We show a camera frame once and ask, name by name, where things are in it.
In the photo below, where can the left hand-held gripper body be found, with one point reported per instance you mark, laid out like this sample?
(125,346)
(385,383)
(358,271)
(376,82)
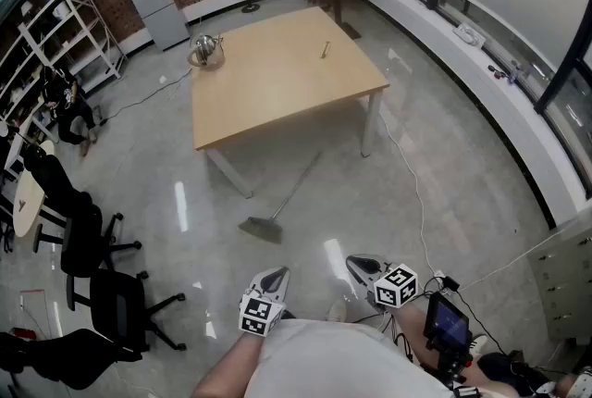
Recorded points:
(261,315)

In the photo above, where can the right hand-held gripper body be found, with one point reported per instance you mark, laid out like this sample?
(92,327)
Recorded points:
(395,287)

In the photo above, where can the person's right forearm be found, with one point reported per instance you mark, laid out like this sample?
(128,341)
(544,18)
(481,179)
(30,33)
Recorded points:
(411,327)

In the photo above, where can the person's left forearm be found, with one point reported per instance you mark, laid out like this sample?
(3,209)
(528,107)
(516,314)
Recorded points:
(231,364)

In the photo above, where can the white power socket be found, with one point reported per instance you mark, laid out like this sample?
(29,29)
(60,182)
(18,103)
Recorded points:
(438,274)

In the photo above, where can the black monitor screen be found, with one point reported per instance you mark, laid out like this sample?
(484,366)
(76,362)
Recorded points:
(446,322)

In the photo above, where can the person's beige right shoe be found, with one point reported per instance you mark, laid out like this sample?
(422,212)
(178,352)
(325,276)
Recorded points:
(337,311)

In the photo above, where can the person's white shirt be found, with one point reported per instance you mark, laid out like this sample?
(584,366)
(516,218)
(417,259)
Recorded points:
(333,364)

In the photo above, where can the grey filing cabinet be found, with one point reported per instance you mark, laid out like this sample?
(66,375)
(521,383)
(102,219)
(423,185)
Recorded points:
(564,280)

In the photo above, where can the small red object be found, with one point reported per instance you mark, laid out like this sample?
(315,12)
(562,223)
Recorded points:
(496,71)

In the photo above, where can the large wooden table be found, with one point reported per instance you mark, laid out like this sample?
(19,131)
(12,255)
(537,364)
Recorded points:
(282,77)

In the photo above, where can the small blue object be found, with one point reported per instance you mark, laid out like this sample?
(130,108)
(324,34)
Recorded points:
(514,74)

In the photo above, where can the small brass cylinder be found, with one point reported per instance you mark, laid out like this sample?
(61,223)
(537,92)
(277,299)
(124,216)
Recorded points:
(325,50)

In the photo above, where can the white windowsill power strip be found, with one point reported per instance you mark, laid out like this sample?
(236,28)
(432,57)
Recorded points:
(468,35)

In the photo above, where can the silver metal kettle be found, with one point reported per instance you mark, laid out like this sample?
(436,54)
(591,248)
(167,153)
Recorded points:
(207,53)

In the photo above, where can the grey white refrigerator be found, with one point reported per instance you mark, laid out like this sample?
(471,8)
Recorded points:
(155,3)

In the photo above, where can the white metal shelf rack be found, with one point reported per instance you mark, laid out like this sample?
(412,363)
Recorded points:
(80,16)

